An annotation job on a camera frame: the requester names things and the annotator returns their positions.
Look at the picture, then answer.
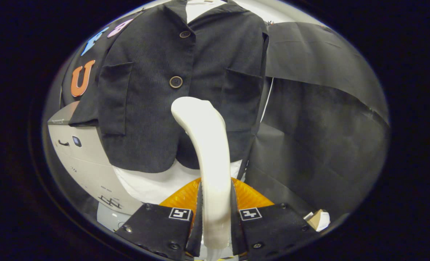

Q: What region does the small cardboard box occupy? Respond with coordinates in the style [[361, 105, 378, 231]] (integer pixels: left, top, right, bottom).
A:
[[304, 209, 331, 232]]

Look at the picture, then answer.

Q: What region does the black backdrop cloth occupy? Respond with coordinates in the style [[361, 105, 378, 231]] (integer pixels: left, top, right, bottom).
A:
[[61, 14, 389, 221]]

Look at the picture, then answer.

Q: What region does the thin white cord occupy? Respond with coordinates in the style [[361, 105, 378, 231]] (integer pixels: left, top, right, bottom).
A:
[[260, 77, 274, 123]]

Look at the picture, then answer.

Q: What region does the white shirt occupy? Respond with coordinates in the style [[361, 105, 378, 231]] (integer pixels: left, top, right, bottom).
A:
[[112, 0, 243, 205]]

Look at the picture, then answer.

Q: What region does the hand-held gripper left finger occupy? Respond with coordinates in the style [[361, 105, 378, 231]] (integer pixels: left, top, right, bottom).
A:
[[115, 178, 204, 258]]

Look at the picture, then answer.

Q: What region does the white garment steamer head with hose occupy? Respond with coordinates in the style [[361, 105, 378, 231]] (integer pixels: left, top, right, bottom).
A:
[[171, 96, 233, 261]]

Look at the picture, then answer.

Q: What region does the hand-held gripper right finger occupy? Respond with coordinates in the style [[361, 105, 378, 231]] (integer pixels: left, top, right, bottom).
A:
[[231, 178, 319, 258]]

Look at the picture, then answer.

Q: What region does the black button jacket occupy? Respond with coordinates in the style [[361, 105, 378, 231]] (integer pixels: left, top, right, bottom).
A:
[[69, 0, 270, 174]]

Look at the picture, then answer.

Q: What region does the grey drawer cabinet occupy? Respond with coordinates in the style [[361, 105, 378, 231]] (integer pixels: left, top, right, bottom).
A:
[[47, 101, 143, 216]]

